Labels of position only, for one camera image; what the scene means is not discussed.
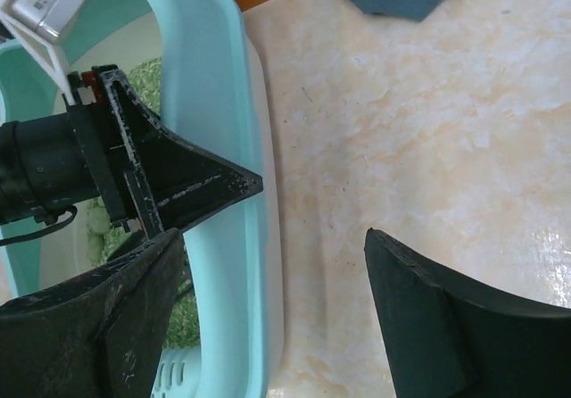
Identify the green cat litter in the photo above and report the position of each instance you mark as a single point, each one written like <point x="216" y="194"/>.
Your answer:
<point x="103" y="240"/>

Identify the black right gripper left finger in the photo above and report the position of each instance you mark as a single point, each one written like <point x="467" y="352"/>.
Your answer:
<point x="99" y="334"/>

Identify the teal plastic litter box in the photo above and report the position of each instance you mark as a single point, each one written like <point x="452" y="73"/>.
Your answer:
<point x="213" y="95"/>

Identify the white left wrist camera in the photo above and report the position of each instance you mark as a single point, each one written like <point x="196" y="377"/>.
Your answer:
<point x="41" y="26"/>

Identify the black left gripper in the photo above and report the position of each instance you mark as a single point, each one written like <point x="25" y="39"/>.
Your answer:
<point x="109" y="144"/>

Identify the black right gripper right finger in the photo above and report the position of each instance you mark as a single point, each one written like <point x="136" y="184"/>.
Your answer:
<point x="449" y="335"/>

